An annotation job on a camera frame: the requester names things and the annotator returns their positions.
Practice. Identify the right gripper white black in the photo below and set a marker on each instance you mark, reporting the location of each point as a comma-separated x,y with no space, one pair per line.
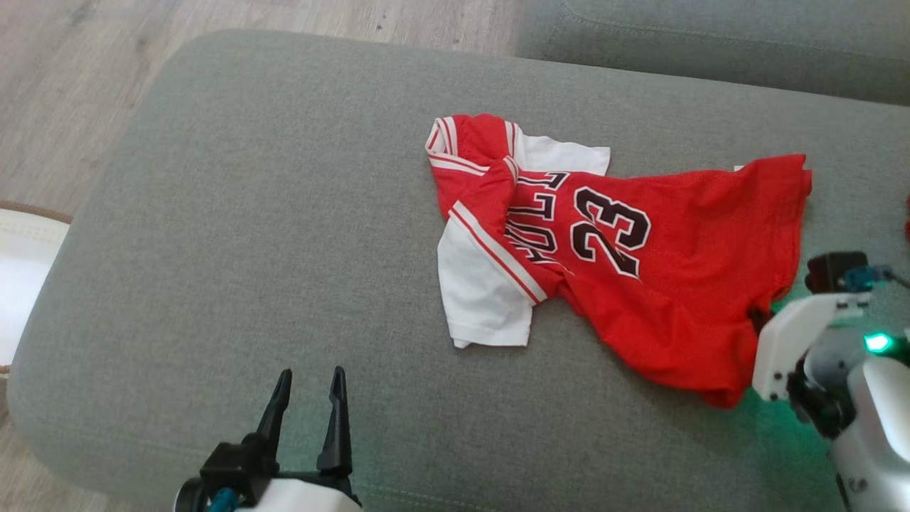
782,341

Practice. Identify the small grey sofa cushion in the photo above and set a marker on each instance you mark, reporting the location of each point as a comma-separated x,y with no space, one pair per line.
711,43

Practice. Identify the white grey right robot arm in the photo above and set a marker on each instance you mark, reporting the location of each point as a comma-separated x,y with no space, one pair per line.
881,427

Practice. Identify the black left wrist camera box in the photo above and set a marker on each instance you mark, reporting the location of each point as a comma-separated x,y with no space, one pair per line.
222,466

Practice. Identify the red basketball jersey white sleeves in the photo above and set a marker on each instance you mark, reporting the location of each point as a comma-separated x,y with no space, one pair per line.
675,284

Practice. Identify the white laundry basket brown rim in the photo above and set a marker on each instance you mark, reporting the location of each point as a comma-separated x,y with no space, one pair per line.
28,270

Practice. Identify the grey sofa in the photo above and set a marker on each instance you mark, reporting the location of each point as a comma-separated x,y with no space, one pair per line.
249,213

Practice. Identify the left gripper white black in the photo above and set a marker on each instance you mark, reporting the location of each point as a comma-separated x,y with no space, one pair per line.
298,498

